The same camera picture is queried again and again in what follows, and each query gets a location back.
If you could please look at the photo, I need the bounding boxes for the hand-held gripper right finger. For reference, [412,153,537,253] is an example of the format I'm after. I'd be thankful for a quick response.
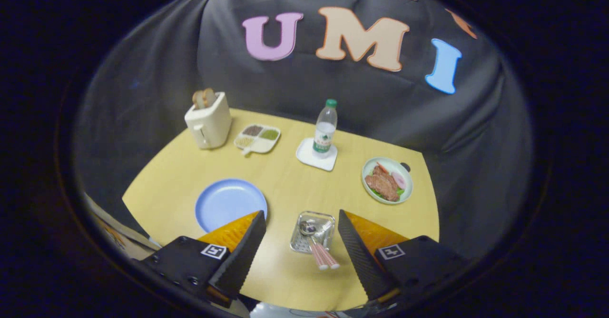
[338,209,469,304]

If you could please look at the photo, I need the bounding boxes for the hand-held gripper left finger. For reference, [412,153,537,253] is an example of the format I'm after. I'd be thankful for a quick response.
[133,210,267,309]

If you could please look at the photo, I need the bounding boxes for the fork with red checked handle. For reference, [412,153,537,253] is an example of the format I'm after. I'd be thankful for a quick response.
[309,219,341,269]

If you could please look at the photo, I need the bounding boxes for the spoon with red checked handle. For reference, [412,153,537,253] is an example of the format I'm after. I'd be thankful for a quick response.
[299,219,330,271]

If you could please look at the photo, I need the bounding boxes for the blue plate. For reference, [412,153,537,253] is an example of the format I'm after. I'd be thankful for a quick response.
[195,179,268,234]

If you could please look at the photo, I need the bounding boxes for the cooked meat slices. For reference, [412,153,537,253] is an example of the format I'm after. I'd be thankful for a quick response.
[365,166,400,202]

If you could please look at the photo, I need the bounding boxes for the pale green food plate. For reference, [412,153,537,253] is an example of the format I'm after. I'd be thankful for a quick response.
[362,157,414,206]

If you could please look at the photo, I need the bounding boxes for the white square coaster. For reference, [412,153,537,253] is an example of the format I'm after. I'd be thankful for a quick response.
[295,138,339,172]

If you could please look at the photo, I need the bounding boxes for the divided white snack dish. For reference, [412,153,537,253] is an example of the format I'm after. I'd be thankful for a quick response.
[233,123,282,156]

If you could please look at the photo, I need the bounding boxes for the clear plastic water bottle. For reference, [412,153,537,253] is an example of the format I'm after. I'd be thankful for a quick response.
[312,99,338,159]

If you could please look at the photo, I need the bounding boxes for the beige cloth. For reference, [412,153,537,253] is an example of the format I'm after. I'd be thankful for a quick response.
[83,192,162,261]

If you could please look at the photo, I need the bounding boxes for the white toaster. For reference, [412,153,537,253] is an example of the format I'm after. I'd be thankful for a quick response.
[184,92,233,150]

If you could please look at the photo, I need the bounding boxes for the metal wire cutlery basket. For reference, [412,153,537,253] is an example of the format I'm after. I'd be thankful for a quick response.
[290,211,336,255]

